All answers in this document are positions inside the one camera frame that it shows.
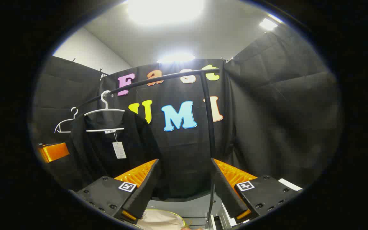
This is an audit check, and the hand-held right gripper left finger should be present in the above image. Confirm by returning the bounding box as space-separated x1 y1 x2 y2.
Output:
71 159 161 224

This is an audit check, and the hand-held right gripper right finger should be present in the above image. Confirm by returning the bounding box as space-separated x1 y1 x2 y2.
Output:
210 157 302 224

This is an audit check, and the black knit garment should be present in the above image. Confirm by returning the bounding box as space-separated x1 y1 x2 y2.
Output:
53 110 168 200

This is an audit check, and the white clothes hanger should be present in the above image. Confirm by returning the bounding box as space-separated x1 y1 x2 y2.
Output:
83 90 126 133
54 107 79 134

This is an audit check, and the black clothes rack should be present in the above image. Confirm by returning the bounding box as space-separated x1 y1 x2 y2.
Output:
75 68 220 229

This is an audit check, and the black backdrop cloth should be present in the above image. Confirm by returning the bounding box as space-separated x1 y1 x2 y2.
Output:
31 24 342 200

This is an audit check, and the ceiling light panel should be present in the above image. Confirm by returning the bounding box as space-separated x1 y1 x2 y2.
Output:
126 0 205 25
259 18 279 31
156 53 196 64

